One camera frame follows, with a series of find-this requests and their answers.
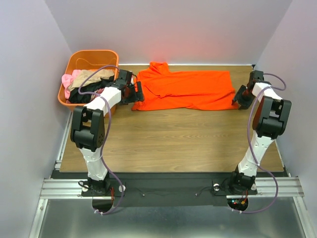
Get dusty pink garment in basket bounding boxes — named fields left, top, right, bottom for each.
left=91, top=88, right=104, bottom=101

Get black garment in basket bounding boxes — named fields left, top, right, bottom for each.
left=68, top=76, right=114, bottom=104

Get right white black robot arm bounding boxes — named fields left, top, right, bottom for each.
left=229, top=70, right=292, bottom=194

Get light pink garment in basket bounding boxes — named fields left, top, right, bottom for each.
left=61, top=74, right=74, bottom=100

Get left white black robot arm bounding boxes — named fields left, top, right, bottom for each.
left=70, top=69, right=144, bottom=196

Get orange t shirt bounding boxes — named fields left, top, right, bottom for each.
left=132, top=62, right=239, bottom=111

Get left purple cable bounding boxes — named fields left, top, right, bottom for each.
left=78, top=64, right=139, bottom=216

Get beige garment in basket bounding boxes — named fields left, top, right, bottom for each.
left=68, top=69, right=114, bottom=91

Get orange plastic laundry basket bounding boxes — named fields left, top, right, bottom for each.
left=57, top=50, right=119, bottom=111

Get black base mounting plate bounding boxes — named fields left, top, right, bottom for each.
left=81, top=172, right=258, bottom=208

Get aluminium extrusion rail frame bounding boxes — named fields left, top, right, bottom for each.
left=30, top=107, right=307, bottom=238

